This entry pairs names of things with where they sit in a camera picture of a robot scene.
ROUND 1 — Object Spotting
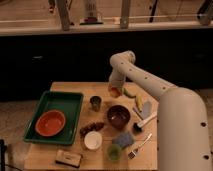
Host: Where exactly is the yellow banana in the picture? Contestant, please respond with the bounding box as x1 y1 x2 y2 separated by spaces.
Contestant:
135 95 143 112

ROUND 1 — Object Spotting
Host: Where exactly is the green plastic cup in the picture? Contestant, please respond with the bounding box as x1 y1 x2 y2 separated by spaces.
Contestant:
106 144 122 161

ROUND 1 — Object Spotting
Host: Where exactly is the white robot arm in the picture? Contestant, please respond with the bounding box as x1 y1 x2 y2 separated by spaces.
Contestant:
109 51 213 171

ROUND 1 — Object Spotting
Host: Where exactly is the white paper cup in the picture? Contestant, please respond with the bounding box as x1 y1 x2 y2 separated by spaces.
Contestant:
84 131 102 150

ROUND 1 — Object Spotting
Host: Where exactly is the small metal cup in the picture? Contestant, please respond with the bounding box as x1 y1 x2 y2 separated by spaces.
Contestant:
90 96 102 112

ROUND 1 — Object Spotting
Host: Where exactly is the brown grape bunch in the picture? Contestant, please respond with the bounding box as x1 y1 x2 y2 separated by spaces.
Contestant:
79 122 104 137

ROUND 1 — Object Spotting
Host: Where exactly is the green plastic tray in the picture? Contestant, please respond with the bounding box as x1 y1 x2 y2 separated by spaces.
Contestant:
24 91 83 145

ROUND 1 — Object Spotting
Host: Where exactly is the wooden block eraser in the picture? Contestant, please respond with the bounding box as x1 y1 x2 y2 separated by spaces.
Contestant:
55 150 82 168

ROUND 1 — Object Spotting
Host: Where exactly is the orange bowl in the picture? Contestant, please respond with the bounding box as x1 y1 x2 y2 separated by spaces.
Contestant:
35 110 66 137

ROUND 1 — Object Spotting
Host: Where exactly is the grey cloth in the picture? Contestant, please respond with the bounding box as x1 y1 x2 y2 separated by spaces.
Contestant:
133 101 152 120

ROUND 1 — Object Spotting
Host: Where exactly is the green chili pepper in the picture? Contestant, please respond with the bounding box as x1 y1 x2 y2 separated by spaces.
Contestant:
123 88 136 98

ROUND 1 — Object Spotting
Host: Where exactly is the dark purple bowl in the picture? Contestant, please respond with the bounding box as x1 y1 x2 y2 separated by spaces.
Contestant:
107 105 130 130

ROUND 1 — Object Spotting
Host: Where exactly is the black white dish brush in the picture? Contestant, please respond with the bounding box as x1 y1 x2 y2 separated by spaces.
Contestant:
133 112 157 133

